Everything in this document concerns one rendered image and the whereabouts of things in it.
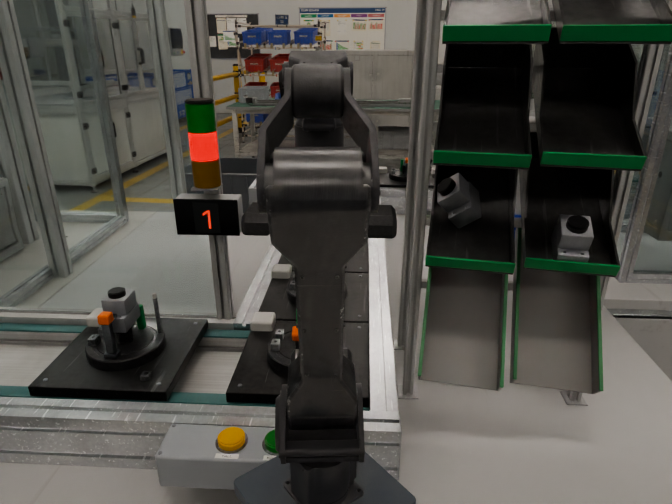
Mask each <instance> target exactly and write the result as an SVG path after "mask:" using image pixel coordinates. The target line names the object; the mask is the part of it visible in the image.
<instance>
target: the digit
mask: <svg viewBox="0 0 672 504"><path fill-rule="evenodd" d="M192 205H193V214H194V222H195V231H196V233H221V232H220V222H219V211H218V203H207V202H192Z"/></svg>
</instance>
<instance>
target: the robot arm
mask: <svg viewBox="0 0 672 504"><path fill-rule="evenodd" d="M279 87H280V94H281V99H280V100H279V102H278V103H277V104H276V106H275V107H274V108H273V110H272V111H271V112H270V114H269V115H268V116H267V118H266V119H265V120H264V122H263V123H262V124H261V126H260V128H259V133H258V154H257V175H256V189H257V202H253V203H252V204H251V205H250V206H249V207H248V209H247V210H246V211H245V213H244V214H243V216H242V219H241V229H242V233H243V234H244V235H253V236H268V235H269V234H270V239H271V244H272V245H273V246H274V247H275V248H276V249H277V250H278V251H279V252H280V253H281V254H282V255H283V256H284V257H285V258H286V259H287V260H288V261H289V262H290V263H291V264H292V269H294V272H295V289H296V305H297V322H298V325H296V328H298V338H299V349H294V351H293V352H292V354H291V363H290V364H289V366H288V384H282V390H281V391H280V395H279V396H278V397H277V398H276V400H275V445H276V451H277V452H279V458H280V460H281V464H286V463H290V473H291V477H290V478H289V479H287V480H285V481H284V483H283V486H284V489H285V490H286V491H287V492H288V493H289V495H290V496H291V497H292V498H293V500H294V501H295V502H296V503H297V504H351V503H353V502H354V501H356V500H357V499H359V498H360V497H362V496H363V489H362V488H361V487H360V486H359V485H358V484H357V483H356V482H355V481H354V479H355V478H356V475H357V461H359V462H364V457H365V445H364V420H363V396H362V384H361V383H356V378H355V365H354V363H353V362H352V353H351V352H350V350H349V349H348V348H343V327H345V324H343V323H344V287H345V268H347V265H346V264H347V263H348V262H349V261H350V260H351V259H352V258H353V257H354V256H355V255H356V254H357V253H358V252H359V251H360V250H361V249H362V248H363V247H364V245H365V244H366V243H367V238H368V237H369V238H387V239H392V238H394V237H395V236H396V234H397V217H396V211H395V209H394V208H393V206H392V205H379V199H380V195H381V191H380V173H379V158H378V142H377V129H376V127H375V125H374V124H373V122H372V121H371V120H370V118H369V117H368V116H367V114H366V113H365V112H364V110H363V109H362V108H361V106H360V105H359V104H358V103H357V101H356V100H355V99H354V97H353V96H352V95H353V61H348V57H347V53H346V52H345V51H344V50H341V51H291V52H290V54H289V61H284V63H283V64H282V70H281V71H280V72H279ZM294 117H295V118H299V119H298V120H297V121H296V124H295V125H294V132H295V147H279V146H280V144H281V143H282V141H283V140H284V139H285V137H286V136H287V134H288V133H289V132H290V130H291V129H292V127H293V124H294ZM341 117H342V119H343V124H342V121H341V120H340V119H339V118H341ZM344 128H345V129H346V131H347V132H348V134H349V135H350V136H351V138H352V139H353V140H354V142H355V143H356V144H357V146H358V147H344Z"/></svg>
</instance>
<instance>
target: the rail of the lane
mask: <svg viewBox="0 0 672 504"><path fill-rule="evenodd" d="M363 420H364V445H365V452H366V453H367V454H369V455H370V456H371V457H372V458H373V459H374V460H375V461H376V462H377V463H378V464H380V465H381V466H382V467H383V468H384V469H385V470H386V471H387V472H388V473H389V474H391V475H392V476H393V477H394V478H395V479H396V480H399V470H400V455H401V439H402V427H401V416H400V412H391V411H365V410H363ZM172 424H191V425H215V426H240V427H265V428H275V407H261V406H235V405H209V404H183V403H157V402H131V401H105V400H79V399H53V398H27V397H1V396H0V462H1V463H23V464H44V465H66V466H88V467H110V468H132V469H154V470H157V466H156V461H155V455H156V453H157V451H158V449H159V447H160V445H161V443H162V441H163V439H164V438H165V436H166V434H167V432H168V430H169V428H170V426H171V425H172Z"/></svg>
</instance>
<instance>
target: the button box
mask: <svg viewBox="0 0 672 504"><path fill-rule="evenodd" d="M229 427H238V428H241V429H242V430H243V431H244V432H245V443H244V444H243V445H242V446H241V447H240V448H238V449H236V450H233V451H226V450H223V449H221V448H220V447H219V445H218V435H219V433H220V432H221V431H223V430H224V429H226V428H229ZM274 429H275V428H265V427H240V426H215V425H191V424H172V425H171V426H170V428H169V430H168V432H167V434H166V436H165V438H164V439H163V441H162V443H161V445H160V447H159V449H158V451H157V453H156V455H155V461H156V466H157V472H158V477H159V483H160V486H165V487H186V488H208V489H229V490H234V480H235V479H236V478H237V477H239V476H241V475H243V474H245V473H246V472H248V471H250V470H252V469H254V468H256V467H257V466H259V465H261V464H263V463H265V462H267V461H268V460H270V459H272V458H274V457H276V456H278V455H279V453H273V452H270V451H269V450H267V449H266V447H265V436H266V435H267V433H269V432H270V431H272V430H274Z"/></svg>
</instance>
